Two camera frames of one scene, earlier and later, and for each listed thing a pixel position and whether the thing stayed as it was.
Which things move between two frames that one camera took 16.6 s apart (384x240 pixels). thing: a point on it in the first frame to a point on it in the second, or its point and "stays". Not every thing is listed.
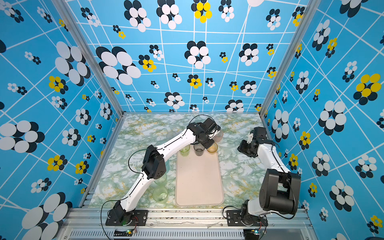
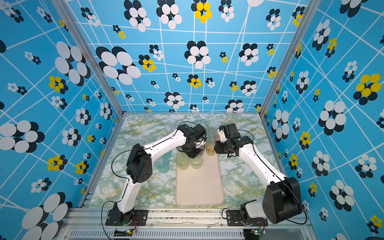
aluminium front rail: (184, 224) stays
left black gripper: (208, 145) to (192, 155)
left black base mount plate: (140, 218) stays
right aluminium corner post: (309, 8) stays
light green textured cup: (161, 181) to (182, 160)
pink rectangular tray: (198, 181) stays
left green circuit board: (127, 233) stays
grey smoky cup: (199, 149) stays
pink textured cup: (219, 137) stays
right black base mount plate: (233, 219) stays
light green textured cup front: (160, 194) to (196, 162)
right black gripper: (242, 148) to (218, 149)
